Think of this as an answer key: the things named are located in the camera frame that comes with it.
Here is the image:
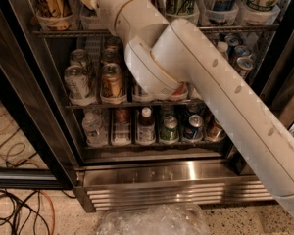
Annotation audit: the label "silver can middle shelf back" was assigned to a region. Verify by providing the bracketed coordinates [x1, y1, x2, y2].
[70, 49, 90, 71]

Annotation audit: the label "gold can shelf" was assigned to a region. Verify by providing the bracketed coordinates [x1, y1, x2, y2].
[100, 48, 121, 65]
[100, 63, 125, 104]
[36, 0, 73, 31]
[206, 117, 226, 142]

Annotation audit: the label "red can bottom shelf back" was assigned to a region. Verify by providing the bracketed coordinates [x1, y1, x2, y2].
[115, 108, 130, 124]

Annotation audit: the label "gold can top shelf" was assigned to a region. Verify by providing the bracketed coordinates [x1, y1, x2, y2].
[36, 0, 73, 31]

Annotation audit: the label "silver can shelf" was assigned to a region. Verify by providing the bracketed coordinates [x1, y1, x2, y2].
[70, 49, 90, 71]
[64, 65, 95, 106]

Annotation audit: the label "blue pepsi can bottom shelf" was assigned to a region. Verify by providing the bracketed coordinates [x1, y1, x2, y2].
[182, 115, 204, 142]

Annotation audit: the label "stainless steel fridge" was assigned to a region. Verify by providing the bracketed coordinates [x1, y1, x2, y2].
[0, 0, 294, 212]

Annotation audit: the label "gold can bottom shelf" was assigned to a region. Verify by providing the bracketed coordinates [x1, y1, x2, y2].
[206, 117, 226, 142]

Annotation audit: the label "green can bottom shelf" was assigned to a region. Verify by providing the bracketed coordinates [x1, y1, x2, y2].
[160, 116, 178, 144]

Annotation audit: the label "glass fridge door left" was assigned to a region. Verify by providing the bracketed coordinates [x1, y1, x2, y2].
[0, 0, 77, 189]

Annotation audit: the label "brown tea bottle middle shelf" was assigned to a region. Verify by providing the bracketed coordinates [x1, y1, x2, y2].
[132, 80, 153, 102]

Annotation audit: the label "water bottle bottom shelf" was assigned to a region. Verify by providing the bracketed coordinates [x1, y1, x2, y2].
[82, 112, 107, 147]

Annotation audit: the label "brown tea bottle shelf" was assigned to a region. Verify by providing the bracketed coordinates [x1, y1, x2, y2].
[136, 107, 156, 145]
[132, 80, 153, 102]

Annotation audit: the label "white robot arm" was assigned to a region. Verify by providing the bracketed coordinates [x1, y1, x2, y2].
[80, 0, 294, 217]

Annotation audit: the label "silver can middle shelf front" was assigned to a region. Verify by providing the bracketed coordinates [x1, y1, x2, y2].
[64, 65, 95, 106]

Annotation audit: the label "green can top shelf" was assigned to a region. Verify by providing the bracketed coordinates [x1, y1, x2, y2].
[166, 0, 196, 22]

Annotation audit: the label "black and orange floor cables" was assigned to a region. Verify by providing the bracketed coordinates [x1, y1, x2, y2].
[0, 110, 76, 235]

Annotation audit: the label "red coke can middle front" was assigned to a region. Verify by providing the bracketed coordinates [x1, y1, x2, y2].
[170, 83, 188, 101]

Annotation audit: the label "brown tea bottle bottom shelf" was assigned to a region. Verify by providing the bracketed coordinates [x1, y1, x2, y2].
[136, 107, 156, 145]

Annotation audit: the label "clear plastic bag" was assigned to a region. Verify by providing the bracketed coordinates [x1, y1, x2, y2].
[96, 204, 211, 235]

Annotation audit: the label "green can shelf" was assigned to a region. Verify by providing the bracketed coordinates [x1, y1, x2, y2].
[166, 0, 196, 22]
[160, 116, 178, 144]

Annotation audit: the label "silver blue can middle front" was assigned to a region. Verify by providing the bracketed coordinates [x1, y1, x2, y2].
[234, 57, 255, 79]

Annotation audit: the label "gold can middle shelf front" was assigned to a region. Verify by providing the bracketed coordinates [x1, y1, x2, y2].
[100, 63, 125, 104]

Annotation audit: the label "clear water bottle middle shelf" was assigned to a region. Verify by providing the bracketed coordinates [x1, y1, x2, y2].
[217, 41, 228, 59]

